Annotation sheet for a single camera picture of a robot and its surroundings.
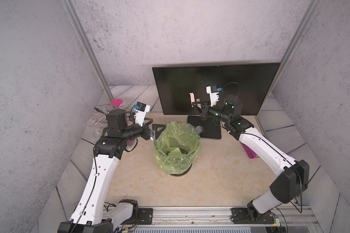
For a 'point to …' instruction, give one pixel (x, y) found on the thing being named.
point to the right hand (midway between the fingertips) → (192, 104)
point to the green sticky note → (176, 152)
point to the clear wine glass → (90, 121)
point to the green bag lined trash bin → (175, 147)
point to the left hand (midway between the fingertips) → (159, 123)
